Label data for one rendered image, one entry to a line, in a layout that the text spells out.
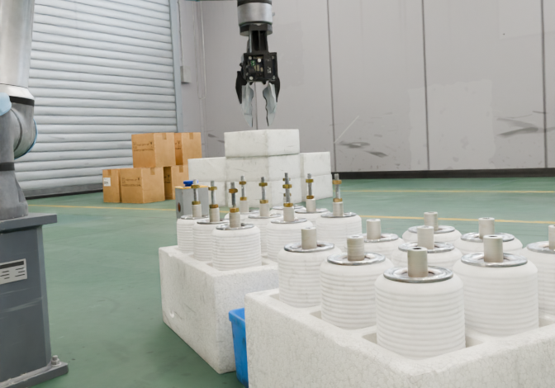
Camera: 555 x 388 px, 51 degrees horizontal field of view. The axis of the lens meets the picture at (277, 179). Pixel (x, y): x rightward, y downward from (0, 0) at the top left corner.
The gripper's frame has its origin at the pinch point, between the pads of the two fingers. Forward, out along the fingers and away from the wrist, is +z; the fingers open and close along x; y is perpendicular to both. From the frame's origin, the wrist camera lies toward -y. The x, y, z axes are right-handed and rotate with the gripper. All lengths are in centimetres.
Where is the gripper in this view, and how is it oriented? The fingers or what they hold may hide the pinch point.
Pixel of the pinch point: (259, 120)
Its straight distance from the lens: 128.3
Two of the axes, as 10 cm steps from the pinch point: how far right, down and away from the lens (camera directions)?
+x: 9.9, -0.6, 1.5
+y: 1.5, 0.4, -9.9
